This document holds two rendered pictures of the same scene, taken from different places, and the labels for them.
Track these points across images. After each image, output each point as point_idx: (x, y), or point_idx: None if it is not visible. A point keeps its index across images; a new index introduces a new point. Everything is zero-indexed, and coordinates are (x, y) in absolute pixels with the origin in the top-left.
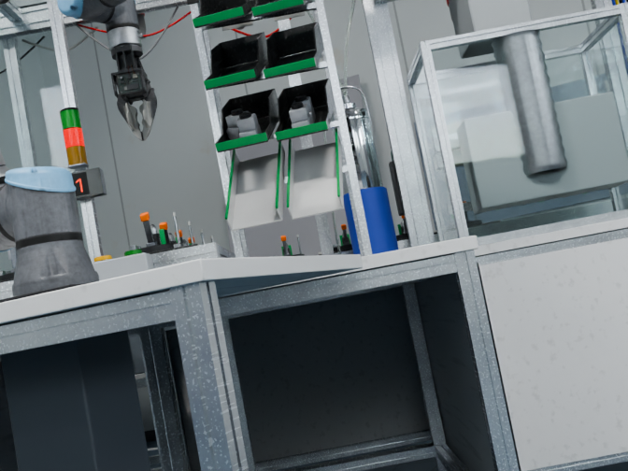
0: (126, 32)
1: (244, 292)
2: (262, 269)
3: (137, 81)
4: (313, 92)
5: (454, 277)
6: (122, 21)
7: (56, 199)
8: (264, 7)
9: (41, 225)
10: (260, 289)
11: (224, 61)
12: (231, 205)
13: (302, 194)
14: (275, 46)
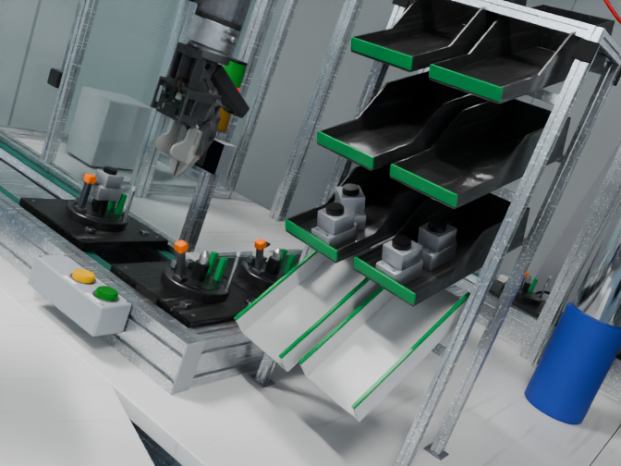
0: (205, 28)
1: (151, 437)
2: None
3: (178, 105)
4: (500, 212)
5: None
6: (208, 11)
7: None
8: (444, 74)
9: None
10: (165, 450)
11: (426, 97)
12: (267, 300)
13: (351, 349)
14: (491, 117)
